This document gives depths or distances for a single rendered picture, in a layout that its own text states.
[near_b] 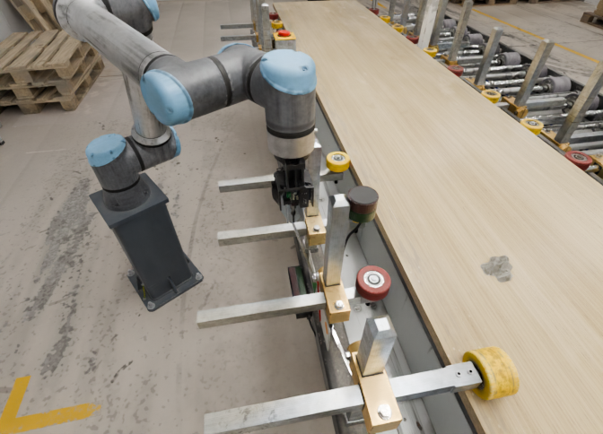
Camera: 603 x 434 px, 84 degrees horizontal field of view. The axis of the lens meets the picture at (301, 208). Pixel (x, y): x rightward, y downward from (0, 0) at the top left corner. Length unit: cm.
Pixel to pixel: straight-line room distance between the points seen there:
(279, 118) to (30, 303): 194
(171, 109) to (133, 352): 145
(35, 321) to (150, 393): 76
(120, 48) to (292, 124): 36
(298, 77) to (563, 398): 73
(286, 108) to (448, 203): 65
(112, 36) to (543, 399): 105
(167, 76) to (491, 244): 84
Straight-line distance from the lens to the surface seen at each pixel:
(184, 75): 61
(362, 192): 67
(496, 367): 71
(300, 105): 58
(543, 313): 93
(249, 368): 170
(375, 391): 64
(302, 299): 83
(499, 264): 94
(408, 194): 107
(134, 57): 72
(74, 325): 210
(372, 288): 80
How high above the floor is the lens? 156
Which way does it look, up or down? 43 degrees down
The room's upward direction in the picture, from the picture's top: straight up
